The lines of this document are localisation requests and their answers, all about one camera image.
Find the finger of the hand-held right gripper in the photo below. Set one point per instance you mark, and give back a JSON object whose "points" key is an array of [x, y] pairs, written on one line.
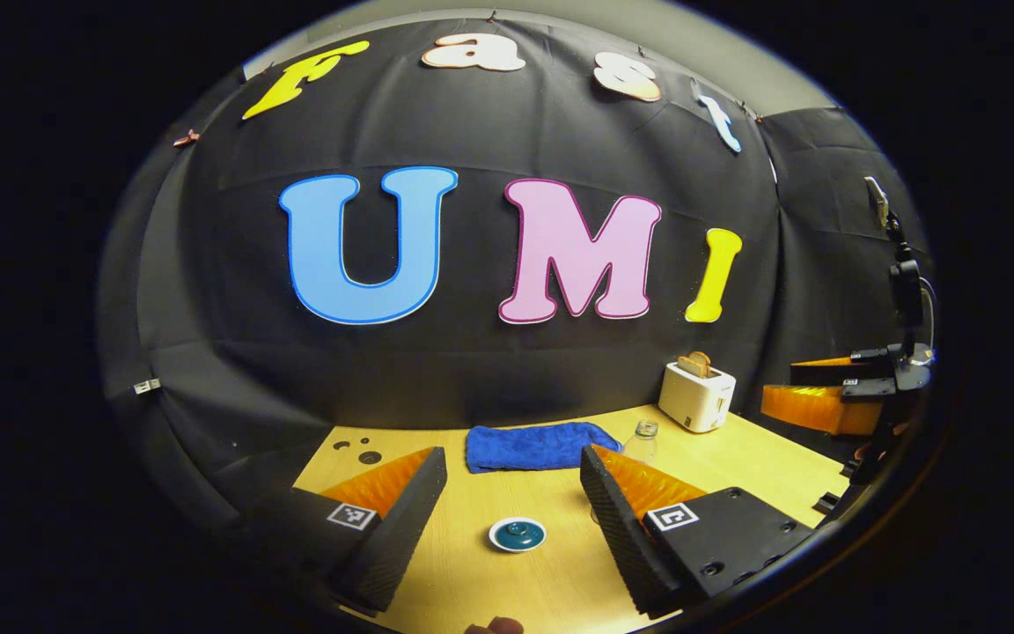
{"points": [[815, 409], [833, 373]]}

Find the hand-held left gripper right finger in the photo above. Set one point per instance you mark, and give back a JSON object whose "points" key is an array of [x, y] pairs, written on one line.
{"points": [[617, 519]]}

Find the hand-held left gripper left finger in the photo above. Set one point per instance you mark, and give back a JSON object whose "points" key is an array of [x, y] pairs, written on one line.
{"points": [[401, 528]]}

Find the clear plastic water bottle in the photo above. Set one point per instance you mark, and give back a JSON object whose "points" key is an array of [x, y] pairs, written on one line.
{"points": [[643, 440]]}

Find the teal teacup lid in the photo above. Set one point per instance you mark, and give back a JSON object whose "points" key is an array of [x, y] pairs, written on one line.
{"points": [[518, 532]]}

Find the small black block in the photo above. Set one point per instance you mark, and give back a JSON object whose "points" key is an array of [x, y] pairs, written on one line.
{"points": [[826, 504]]}

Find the blue towel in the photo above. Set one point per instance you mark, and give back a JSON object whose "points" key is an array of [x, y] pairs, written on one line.
{"points": [[533, 447]]}

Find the white toaster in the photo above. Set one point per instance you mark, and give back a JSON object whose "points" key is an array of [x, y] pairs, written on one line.
{"points": [[696, 401]]}

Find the toast slice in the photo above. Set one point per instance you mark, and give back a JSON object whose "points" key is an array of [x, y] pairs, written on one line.
{"points": [[694, 364]]}

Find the black backdrop cloth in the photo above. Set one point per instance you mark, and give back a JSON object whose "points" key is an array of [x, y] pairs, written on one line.
{"points": [[472, 370]]}

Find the small white clip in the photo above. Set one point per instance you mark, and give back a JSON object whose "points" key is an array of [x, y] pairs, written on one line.
{"points": [[148, 386]]}

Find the small copper clip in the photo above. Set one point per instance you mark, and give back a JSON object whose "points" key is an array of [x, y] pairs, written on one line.
{"points": [[186, 138]]}

